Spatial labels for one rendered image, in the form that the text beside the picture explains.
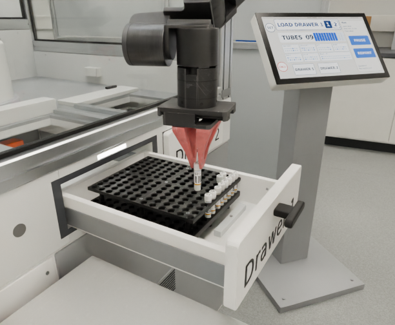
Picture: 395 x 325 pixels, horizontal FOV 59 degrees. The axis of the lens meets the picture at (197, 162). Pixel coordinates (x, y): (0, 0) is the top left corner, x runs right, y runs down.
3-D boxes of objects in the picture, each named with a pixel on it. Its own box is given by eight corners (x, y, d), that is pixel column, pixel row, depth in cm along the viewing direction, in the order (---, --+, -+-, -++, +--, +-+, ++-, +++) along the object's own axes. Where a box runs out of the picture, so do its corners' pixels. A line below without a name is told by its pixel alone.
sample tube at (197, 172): (199, 191, 55) (200, 164, 53) (192, 190, 55) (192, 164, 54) (202, 188, 56) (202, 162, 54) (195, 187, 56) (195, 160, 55)
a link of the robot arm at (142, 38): (214, -36, 45) (221, 13, 54) (131, -33, 48) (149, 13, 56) (202, 40, 42) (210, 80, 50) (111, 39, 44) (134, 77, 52)
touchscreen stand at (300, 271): (363, 289, 164) (415, 66, 124) (279, 313, 150) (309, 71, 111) (301, 231, 207) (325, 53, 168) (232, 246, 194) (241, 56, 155)
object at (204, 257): (284, 209, 68) (288, 181, 66) (228, 291, 48) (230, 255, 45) (128, 168, 87) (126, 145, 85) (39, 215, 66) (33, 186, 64)
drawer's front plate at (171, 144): (222, 142, 109) (223, 108, 105) (170, 176, 86) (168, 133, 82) (217, 141, 110) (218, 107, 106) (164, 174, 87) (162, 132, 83)
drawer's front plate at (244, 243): (295, 215, 69) (302, 164, 65) (234, 313, 46) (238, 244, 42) (286, 212, 70) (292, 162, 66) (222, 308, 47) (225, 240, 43)
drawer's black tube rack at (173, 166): (239, 206, 69) (241, 177, 66) (193, 255, 55) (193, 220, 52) (149, 182, 79) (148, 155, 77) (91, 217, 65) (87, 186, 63)
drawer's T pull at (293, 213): (304, 207, 56) (305, 200, 55) (291, 230, 50) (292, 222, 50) (283, 202, 58) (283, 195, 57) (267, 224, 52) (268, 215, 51)
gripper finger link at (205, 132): (179, 157, 58) (178, 101, 55) (221, 161, 56) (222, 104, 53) (163, 172, 52) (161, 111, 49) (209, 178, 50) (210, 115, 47)
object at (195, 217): (240, 180, 66) (241, 177, 66) (193, 224, 52) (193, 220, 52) (232, 178, 67) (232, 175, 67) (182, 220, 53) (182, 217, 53)
